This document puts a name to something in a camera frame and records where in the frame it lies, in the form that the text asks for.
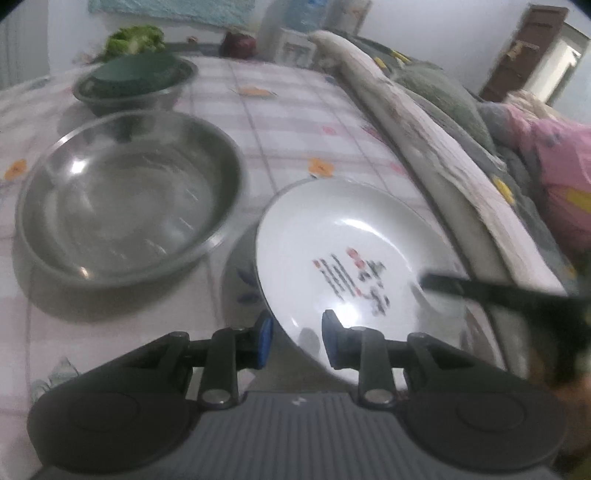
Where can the brown wooden door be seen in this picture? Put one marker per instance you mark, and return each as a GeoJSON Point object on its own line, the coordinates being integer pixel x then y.
{"type": "Point", "coordinates": [517, 55]}

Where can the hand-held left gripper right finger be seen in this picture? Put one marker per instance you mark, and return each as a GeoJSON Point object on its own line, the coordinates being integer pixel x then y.
{"type": "Point", "coordinates": [328, 339]}

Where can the white printed plate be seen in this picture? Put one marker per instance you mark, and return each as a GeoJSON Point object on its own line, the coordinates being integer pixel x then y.
{"type": "Point", "coordinates": [332, 230]}

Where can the grey curtain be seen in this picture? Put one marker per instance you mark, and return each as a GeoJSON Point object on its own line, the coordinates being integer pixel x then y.
{"type": "Point", "coordinates": [23, 55]}

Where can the teal wall cloth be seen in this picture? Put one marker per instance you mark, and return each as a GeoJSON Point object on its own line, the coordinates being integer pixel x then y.
{"type": "Point", "coordinates": [175, 10]}

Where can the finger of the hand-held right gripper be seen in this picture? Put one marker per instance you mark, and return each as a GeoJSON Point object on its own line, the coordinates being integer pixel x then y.
{"type": "Point", "coordinates": [461, 288]}

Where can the pink blanket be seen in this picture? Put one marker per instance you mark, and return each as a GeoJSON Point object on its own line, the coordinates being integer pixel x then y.
{"type": "Point", "coordinates": [558, 175]}

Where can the large steel bowl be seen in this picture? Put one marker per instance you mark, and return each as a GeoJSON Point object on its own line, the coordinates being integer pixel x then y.
{"type": "Point", "coordinates": [129, 203]}

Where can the red onion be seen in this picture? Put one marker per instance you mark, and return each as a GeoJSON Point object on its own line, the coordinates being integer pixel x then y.
{"type": "Point", "coordinates": [238, 45]}

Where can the green leafy vegetable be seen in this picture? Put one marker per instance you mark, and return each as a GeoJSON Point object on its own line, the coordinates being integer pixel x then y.
{"type": "Point", "coordinates": [134, 40]}

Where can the green patterned pillow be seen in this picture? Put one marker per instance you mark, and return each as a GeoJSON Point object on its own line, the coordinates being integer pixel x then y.
{"type": "Point", "coordinates": [443, 97]}

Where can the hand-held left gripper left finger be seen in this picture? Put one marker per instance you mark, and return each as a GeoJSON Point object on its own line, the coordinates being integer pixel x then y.
{"type": "Point", "coordinates": [264, 339]}

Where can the white water dispenser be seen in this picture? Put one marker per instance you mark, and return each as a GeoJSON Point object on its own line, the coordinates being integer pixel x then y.
{"type": "Point", "coordinates": [288, 46]}

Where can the green ceramic bowl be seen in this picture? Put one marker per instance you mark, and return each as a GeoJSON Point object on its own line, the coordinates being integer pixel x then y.
{"type": "Point", "coordinates": [134, 74]}

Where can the rolled beige quilt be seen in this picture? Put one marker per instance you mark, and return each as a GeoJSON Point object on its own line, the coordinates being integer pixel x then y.
{"type": "Point", "coordinates": [415, 138]}

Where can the plaid printed tablecloth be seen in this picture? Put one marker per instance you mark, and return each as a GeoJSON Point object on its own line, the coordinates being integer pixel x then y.
{"type": "Point", "coordinates": [295, 115]}

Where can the blue water bottle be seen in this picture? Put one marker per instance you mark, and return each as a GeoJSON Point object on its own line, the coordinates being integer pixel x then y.
{"type": "Point", "coordinates": [307, 14]}

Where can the small steel bowl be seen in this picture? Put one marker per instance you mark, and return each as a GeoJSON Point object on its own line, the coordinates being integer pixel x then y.
{"type": "Point", "coordinates": [134, 99]}

